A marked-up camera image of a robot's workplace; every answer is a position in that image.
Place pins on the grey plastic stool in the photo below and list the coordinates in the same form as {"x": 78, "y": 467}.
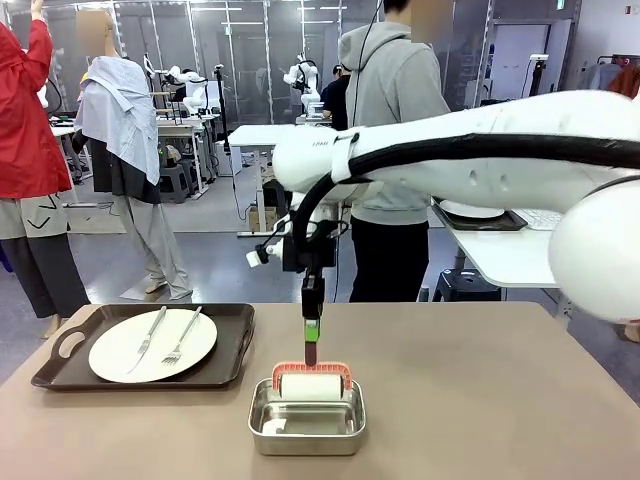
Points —
{"x": 177, "y": 182}

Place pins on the pink lint roller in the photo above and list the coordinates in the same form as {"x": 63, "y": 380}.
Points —
{"x": 310, "y": 386}

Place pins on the person in black shirt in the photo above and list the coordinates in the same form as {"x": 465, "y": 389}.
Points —
{"x": 337, "y": 100}

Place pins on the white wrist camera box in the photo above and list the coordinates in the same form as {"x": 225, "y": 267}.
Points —
{"x": 257, "y": 257}

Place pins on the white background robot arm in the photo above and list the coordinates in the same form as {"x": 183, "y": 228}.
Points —
{"x": 302, "y": 80}
{"x": 192, "y": 92}

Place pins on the stainless steel rectangular tray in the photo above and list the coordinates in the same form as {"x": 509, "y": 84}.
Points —
{"x": 306, "y": 425}

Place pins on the white side table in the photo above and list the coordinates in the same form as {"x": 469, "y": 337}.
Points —
{"x": 505, "y": 255}

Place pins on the orange hanging jacket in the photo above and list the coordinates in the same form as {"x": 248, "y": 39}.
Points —
{"x": 631, "y": 82}

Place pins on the silver table knife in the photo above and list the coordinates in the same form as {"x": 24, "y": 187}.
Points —
{"x": 147, "y": 340}

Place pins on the mannequin in red jacket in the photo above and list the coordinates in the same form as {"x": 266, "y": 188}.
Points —
{"x": 25, "y": 150}

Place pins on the silver fork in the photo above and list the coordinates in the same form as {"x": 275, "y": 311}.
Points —
{"x": 181, "y": 340}

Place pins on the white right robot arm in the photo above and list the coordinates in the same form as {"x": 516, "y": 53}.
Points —
{"x": 450, "y": 190}

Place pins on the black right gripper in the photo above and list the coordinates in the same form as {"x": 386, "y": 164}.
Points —
{"x": 310, "y": 252}

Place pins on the person in grey hoodie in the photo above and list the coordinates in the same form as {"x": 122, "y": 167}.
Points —
{"x": 395, "y": 85}

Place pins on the light blue hanging shirt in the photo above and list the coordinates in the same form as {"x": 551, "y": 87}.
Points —
{"x": 597, "y": 80}

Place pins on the cardboard box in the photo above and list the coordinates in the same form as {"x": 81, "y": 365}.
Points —
{"x": 262, "y": 219}

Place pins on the black plastic stool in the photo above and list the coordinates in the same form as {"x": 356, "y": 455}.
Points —
{"x": 465, "y": 287}

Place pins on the dark brown serving tray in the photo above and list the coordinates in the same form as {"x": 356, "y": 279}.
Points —
{"x": 210, "y": 370}

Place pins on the black stand with white head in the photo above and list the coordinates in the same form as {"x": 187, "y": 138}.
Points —
{"x": 537, "y": 70}

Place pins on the white background desk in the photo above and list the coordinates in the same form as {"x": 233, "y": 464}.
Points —
{"x": 255, "y": 135}

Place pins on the white round dinner plate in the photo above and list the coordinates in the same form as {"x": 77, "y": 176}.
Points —
{"x": 125, "y": 360}

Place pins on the black camera tripod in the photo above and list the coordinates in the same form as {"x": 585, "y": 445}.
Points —
{"x": 222, "y": 110}

